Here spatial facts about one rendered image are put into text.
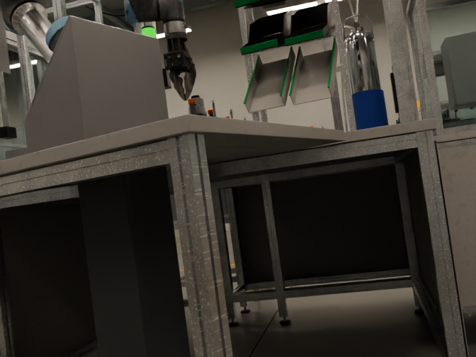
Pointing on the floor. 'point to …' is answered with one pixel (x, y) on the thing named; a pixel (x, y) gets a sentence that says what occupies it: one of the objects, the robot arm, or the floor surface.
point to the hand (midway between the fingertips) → (185, 97)
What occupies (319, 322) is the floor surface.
